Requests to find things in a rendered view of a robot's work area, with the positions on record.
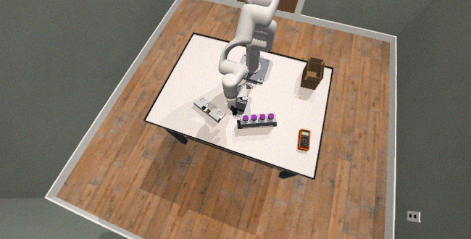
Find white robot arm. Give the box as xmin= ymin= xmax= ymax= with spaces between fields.
xmin=218 ymin=0 xmax=280 ymax=102

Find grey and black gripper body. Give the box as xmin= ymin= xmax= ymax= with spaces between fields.
xmin=225 ymin=96 xmax=236 ymax=109

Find small brown cardboard box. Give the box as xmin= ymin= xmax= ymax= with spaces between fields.
xmin=301 ymin=57 xmax=325 ymax=90

